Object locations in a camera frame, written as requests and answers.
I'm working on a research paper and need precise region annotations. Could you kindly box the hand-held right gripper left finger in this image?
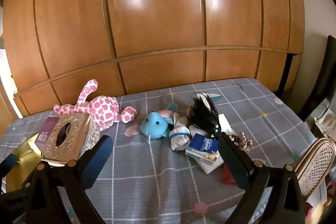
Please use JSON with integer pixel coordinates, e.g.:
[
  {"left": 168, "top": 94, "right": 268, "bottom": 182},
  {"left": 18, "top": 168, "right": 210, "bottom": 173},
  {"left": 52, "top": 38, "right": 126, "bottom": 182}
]
[{"left": 25, "top": 135, "right": 113, "bottom": 224}]

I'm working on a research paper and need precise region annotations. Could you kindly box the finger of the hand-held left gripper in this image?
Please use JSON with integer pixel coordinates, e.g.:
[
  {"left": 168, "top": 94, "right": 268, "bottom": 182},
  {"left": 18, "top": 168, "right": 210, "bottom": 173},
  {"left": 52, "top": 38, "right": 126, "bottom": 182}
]
[
  {"left": 0, "top": 152, "right": 19, "bottom": 180},
  {"left": 0, "top": 186, "right": 30, "bottom": 214}
]

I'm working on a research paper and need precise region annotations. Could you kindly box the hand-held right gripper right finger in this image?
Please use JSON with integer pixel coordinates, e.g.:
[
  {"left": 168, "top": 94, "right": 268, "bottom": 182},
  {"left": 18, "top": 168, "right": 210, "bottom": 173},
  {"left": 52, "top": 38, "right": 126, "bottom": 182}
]
[{"left": 217, "top": 135, "right": 306, "bottom": 224}]

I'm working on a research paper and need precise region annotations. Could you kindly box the gold box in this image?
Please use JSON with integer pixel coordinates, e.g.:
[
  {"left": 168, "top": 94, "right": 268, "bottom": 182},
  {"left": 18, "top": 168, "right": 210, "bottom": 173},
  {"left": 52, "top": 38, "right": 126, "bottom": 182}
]
[{"left": 4, "top": 133, "right": 44, "bottom": 191}]

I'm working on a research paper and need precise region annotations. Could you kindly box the red sock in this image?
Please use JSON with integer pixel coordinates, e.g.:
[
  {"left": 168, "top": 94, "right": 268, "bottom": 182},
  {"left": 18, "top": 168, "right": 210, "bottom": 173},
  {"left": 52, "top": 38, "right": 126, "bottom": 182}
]
[{"left": 223, "top": 165, "right": 238, "bottom": 185}]

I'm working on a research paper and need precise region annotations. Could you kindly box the brown satin scrunchie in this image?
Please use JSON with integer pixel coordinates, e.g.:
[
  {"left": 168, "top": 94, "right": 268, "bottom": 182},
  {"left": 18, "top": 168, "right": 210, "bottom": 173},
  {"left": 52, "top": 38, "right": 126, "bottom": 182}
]
[{"left": 230, "top": 133, "right": 253, "bottom": 153}]

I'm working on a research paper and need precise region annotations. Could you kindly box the white pad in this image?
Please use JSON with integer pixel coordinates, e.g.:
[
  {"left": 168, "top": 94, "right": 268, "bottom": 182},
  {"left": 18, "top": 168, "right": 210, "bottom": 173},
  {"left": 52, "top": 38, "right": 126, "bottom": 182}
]
[{"left": 196, "top": 156, "right": 225, "bottom": 174}]

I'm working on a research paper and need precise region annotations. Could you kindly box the blue tissue packet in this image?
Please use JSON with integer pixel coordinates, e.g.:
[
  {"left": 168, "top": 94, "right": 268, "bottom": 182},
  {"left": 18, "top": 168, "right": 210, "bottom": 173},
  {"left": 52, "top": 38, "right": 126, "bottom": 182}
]
[{"left": 185, "top": 133, "right": 221, "bottom": 163}]

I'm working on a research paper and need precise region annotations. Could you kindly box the white sock with blue band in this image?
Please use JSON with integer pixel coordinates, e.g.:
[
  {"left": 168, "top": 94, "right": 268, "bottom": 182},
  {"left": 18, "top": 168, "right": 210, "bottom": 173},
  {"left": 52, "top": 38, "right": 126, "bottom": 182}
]
[{"left": 168, "top": 114, "right": 194, "bottom": 152}]

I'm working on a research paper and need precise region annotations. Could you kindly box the blue plush toy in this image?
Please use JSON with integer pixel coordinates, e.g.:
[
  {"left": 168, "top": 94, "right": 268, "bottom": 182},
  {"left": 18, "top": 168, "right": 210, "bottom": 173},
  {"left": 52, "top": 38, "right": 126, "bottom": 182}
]
[{"left": 140, "top": 109, "right": 175, "bottom": 140}]

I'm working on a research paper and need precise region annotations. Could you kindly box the silver ornate tissue box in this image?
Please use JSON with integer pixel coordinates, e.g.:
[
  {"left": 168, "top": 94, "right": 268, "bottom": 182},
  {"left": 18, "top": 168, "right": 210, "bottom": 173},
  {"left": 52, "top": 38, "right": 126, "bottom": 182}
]
[{"left": 39, "top": 112, "right": 101, "bottom": 164}]

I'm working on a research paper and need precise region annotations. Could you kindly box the pink spotted plush toy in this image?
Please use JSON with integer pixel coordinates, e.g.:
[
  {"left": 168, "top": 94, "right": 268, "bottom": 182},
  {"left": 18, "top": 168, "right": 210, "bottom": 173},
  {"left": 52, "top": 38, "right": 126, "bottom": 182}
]
[{"left": 53, "top": 79, "right": 138, "bottom": 131}]

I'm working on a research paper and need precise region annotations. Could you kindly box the purple cardboard box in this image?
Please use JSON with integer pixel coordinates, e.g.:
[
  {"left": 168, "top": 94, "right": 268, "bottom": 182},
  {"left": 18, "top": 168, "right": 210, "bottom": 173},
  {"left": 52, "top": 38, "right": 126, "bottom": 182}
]
[{"left": 38, "top": 116, "right": 62, "bottom": 142}]

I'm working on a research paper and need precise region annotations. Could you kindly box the grey checked bedsheet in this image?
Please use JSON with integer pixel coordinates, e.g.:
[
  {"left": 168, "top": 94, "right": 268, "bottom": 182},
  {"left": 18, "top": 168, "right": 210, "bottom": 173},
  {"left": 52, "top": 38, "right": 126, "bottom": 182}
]
[{"left": 0, "top": 77, "right": 318, "bottom": 224}]

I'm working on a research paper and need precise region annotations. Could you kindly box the wicker chair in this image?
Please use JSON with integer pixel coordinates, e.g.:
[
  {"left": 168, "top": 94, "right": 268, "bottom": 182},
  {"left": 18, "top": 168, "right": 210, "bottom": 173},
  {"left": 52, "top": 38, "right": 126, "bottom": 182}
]
[{"left": 294, "top": 137, "right": 336, "bottom": 201}]

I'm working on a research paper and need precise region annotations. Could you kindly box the wooden wardrobe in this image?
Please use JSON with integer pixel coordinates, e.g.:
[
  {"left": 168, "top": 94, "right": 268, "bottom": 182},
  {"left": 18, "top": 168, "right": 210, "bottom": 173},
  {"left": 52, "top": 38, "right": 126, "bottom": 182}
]
[{"left": 0, "top": 0, "right": 306, "bottom": 117}]

